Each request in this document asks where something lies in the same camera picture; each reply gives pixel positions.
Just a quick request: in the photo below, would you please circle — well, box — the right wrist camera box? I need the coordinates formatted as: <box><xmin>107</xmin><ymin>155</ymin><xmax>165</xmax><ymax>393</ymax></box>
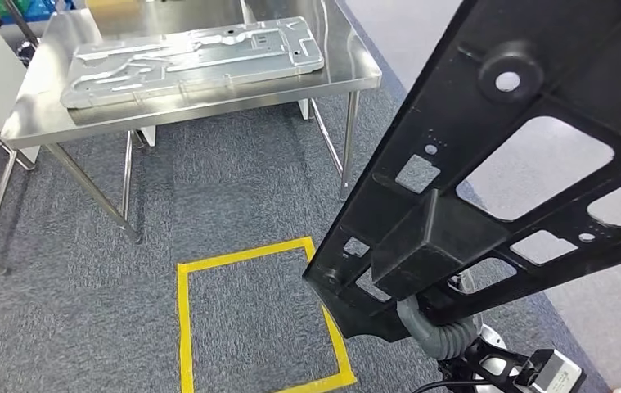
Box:
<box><xmin>515</xmin><ymin>348</ymin><xmax>587</xmax><ymax>393</ymax></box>

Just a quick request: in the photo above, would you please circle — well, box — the grey aluminium stamped plate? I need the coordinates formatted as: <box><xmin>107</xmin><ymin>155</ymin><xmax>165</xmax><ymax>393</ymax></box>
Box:
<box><xmin>59</xmin><ymin>16</ymin><xmax>326</xmax><ymax>110</ymax></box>

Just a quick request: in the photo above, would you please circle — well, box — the stainless steel workbench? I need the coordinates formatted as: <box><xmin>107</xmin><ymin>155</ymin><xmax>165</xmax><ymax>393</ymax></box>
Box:
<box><xmin>0</xmin><ymin>0</ymin><xmax>383</xmax><ymax>276</ymax></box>

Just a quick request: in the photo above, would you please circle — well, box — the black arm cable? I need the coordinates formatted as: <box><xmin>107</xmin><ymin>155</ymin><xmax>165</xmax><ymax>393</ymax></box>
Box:
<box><xmin>412</xmin><ymin>379</ymin><xmax>479</xmax><ymax>393</ymax></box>

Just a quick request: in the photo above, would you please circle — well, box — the grey metal pole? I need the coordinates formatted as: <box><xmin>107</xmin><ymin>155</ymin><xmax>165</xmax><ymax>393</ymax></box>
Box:
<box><xmin>3</xmin><ymin>0</ymin><xmax>40</xmax><ymax>49</ymax></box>

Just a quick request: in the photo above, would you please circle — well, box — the blue plastic crate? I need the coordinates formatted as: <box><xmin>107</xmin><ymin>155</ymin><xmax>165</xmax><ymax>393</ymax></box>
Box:
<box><xmin>0</xmin><ymin>0</ymin><xmax>75</xmax><ymax>23</ymax></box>

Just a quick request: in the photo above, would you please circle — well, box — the black plastic frame part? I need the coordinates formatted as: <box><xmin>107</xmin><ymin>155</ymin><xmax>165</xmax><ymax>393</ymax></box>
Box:
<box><xmin>303</xmin><ymin>0</ymin><xmax>621</xmax><ymax>344</ymax></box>

